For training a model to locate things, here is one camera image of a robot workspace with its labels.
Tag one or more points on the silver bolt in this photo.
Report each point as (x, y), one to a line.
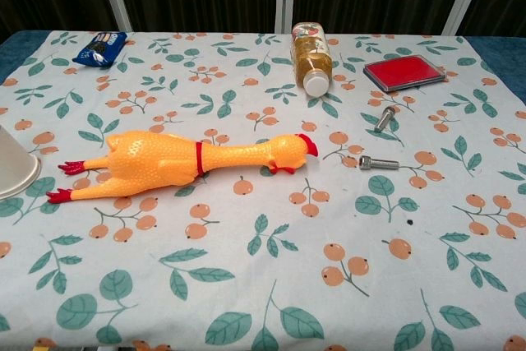
(385, 118)
(378, 163)

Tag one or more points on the floral printed tablecloth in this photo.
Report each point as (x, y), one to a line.
(263, 244)

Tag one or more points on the yellow rubber chicken toy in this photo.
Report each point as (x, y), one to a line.
(164, 158)

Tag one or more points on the plastic bottle of amber drink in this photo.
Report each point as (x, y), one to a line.
(311, 55)

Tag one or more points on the red ink pad case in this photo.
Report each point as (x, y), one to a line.
(404, 71)

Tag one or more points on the blue cookie packet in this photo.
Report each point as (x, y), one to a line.
(100, 49)

